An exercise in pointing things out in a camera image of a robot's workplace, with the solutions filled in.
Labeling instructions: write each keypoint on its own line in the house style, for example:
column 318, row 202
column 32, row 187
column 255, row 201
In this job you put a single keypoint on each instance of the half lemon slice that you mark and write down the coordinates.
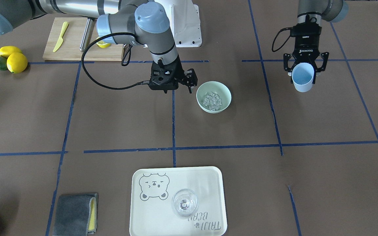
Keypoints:
column 103, row 44

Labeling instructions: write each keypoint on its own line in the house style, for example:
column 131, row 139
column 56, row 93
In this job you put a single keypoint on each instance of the grey folded cloth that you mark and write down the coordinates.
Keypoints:
column 76, row 215

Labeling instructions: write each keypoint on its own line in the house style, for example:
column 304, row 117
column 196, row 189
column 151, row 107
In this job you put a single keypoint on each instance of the clear wine glass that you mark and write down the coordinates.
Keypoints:
column 185, row 203

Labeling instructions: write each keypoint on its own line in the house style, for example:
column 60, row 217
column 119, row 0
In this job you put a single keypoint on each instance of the cream bear tray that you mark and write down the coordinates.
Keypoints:
column 151, row 210

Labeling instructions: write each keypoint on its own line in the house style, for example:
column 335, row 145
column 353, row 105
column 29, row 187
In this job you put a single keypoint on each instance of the mint green bowl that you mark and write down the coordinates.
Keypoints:
column 217, row 87

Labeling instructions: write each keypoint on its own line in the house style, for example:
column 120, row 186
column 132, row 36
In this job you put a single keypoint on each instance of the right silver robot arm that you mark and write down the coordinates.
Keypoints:
column 162, row 26

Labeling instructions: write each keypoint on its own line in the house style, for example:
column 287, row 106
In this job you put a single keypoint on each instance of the clear ice cubes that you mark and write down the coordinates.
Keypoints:
column 212, row 101

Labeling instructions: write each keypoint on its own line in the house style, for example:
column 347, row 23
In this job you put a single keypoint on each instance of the light blue plastic cup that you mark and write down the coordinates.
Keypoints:
column 303, row 76

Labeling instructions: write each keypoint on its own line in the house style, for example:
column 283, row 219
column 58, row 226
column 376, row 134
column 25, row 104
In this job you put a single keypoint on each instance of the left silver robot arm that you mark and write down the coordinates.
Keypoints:
column 315, row 11

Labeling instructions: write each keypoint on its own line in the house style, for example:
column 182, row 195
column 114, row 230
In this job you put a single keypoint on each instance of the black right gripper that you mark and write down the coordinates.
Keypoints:
column 189, row 77

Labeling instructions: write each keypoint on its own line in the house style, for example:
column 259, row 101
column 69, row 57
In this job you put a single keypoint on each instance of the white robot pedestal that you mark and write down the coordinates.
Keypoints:
column 184, row 22

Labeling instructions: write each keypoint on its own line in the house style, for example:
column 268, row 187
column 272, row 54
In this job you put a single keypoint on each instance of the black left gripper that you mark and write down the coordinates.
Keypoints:
column 303, row 52

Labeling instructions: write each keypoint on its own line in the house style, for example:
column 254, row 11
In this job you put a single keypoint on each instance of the yellow plastic knife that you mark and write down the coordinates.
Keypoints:
column 60, row 39

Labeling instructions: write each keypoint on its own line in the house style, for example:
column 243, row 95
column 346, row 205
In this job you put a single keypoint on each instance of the yellow lemon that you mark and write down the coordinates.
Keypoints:
column 6, row 51
column 17, row 62

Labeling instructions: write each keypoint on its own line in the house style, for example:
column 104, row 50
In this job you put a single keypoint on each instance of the black handled steel knife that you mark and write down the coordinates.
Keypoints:
column 88, row 31

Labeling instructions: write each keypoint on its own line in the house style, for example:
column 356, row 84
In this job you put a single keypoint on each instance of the wooden cutting board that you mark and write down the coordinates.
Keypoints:
column 76, row 37

